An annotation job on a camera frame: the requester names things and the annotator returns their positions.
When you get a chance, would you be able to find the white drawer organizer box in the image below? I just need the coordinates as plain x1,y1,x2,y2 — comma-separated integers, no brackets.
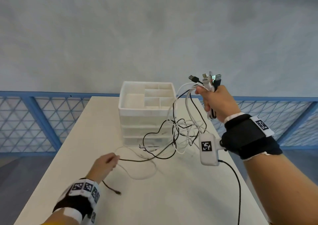
118,81,177,147

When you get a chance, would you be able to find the blue mesh fence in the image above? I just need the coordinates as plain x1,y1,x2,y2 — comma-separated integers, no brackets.
0,91,318,158

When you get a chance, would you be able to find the person's left hand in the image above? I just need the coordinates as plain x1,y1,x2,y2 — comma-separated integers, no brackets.
86,153,120,183

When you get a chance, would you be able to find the person's right forearm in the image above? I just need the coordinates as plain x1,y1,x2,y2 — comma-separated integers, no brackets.
242,152,318,225

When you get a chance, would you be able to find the black camera cord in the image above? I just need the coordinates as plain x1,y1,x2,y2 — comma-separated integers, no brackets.
218,159,242,225

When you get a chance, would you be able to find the thin black USB cable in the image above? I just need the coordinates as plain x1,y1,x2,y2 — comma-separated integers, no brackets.
102,75,208,196

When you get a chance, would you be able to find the black wrist strap with markers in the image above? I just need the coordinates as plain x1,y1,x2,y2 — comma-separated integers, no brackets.
53,179,101,224
221,112,284,161

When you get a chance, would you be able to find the thick black USB cable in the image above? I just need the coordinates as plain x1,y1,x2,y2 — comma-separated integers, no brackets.
142,74,222,159

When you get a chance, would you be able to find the long white USB cable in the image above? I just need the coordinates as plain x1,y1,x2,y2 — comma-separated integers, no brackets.
115,80,212,180

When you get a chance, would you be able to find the person's left forearm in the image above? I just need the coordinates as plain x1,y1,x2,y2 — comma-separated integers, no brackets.
43,211,61,225

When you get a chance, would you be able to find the person's right hand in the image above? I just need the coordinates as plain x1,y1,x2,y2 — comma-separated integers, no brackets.
195,85,241,122

